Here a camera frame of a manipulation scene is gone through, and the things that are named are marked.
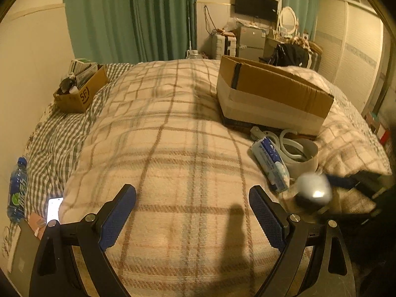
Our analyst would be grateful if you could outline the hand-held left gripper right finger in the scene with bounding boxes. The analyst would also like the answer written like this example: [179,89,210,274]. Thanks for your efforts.
[249,185,356,297]

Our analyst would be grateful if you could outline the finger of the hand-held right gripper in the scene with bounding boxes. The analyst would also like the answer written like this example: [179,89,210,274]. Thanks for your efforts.
[328,176,358,190]

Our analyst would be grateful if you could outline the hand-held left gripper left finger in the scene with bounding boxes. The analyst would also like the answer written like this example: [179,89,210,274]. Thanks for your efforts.
[29,184,137,297]

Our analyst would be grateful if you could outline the grey rounded object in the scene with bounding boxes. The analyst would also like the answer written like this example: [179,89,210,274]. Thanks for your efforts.
[295,173,334,206]

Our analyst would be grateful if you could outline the white round container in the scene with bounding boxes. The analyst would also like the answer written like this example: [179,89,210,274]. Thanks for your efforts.
[280,138,319,174]

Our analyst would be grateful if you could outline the blue white tissue packet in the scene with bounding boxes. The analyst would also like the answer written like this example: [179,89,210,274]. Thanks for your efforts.
[250,137,290,192]

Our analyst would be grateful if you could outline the smartphone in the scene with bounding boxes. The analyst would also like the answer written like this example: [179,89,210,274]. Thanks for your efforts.
[46,197,64,225]

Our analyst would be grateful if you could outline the green checked bedsheet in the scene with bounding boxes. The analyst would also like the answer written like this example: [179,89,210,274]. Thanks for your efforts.
[6,63,133,254]

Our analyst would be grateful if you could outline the grey laptop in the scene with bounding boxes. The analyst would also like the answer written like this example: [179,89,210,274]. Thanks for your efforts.
[9,223,47,285]

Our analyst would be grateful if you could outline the plaid beige blanket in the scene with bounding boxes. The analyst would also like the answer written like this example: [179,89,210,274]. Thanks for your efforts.
[59,59,392,297]

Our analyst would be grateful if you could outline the blue plastic water bottle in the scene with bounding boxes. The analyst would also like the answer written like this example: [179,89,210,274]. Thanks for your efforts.
[7,157,29,223]

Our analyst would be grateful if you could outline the large cardboard box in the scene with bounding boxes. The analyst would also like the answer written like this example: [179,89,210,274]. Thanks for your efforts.
[217,55,335,137]

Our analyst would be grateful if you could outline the small cardboard box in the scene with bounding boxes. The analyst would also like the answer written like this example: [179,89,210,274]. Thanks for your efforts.
[53,64,108,113]

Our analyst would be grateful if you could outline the white wardrobe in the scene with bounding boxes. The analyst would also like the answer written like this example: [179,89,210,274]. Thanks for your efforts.
[316,0,384,112]

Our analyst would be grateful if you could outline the black clothing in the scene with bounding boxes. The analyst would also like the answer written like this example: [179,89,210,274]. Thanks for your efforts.
[268,43,310,67]

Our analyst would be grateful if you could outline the black object in box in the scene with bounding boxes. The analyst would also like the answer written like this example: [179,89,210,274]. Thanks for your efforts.
[59,77,77,95]

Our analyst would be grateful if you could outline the white green packets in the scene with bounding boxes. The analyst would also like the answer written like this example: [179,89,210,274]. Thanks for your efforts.
[70,58,99,82]

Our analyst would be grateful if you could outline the grey mini fridge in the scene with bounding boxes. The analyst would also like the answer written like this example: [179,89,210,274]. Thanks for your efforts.
[237,26,267,61]

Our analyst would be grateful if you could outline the white suitcase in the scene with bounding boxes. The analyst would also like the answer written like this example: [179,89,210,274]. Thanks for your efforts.
[211,34,237,59]

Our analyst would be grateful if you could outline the narrow green curtain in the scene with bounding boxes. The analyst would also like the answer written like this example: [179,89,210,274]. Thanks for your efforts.
[283,0,319,42]

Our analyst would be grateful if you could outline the wide green curtain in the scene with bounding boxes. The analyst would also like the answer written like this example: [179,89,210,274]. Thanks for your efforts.
[63,0,198,65]

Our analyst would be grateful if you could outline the white cable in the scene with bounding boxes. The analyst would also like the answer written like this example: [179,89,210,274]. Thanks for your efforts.
[250,126,305,161]

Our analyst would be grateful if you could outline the white ring mirror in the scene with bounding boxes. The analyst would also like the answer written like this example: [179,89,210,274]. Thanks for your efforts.
[279,7,299,34]

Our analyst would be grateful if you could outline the wall television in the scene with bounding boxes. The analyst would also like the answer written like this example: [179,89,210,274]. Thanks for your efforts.
[234,0,278,23]

